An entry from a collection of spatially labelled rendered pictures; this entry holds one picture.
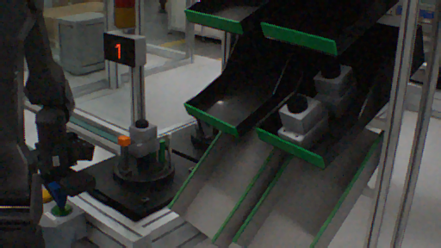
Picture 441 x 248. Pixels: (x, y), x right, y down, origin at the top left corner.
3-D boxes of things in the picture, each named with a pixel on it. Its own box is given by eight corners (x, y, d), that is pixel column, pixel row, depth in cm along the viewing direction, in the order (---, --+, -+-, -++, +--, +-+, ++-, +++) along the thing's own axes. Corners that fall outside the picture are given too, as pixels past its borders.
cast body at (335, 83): (339, 120, 73) (332, 83, 69) (315, 113, 76) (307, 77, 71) (365, 88, 77) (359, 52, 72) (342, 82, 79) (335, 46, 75)
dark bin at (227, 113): (239, 139, 75) (224, 102, 71) (187, 114, 85) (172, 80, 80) (346, 45, 86) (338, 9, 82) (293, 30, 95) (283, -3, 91)
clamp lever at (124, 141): (124, 172, 104) (123, 139, 101) (119, 169, 105) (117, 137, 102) (137, 167, 106) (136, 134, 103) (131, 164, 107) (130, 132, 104)
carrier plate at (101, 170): (139, 223, 95) (139, 213, 94) (71, 181, 109) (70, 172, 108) (219, 180, 112) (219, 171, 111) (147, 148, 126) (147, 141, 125)
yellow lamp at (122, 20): (124, 28, 115) (123, 9, 113) (111, 26, 117) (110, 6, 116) (139, 25, 118) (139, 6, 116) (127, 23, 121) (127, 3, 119)
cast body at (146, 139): (139, 158, 104) (137, 128, 101) (125, 152, 107) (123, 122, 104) (166, 146, 110) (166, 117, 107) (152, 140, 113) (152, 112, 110)
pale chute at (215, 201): (226, 250, 82) (212, 242, 79) (181, 216, 91) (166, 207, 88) (316, 115, 86) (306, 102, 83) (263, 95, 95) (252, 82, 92)
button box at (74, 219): (61, 249, 93) (57, 223, 91) (11, 208, 106) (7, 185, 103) (89, 235, 98) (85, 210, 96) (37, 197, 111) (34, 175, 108)
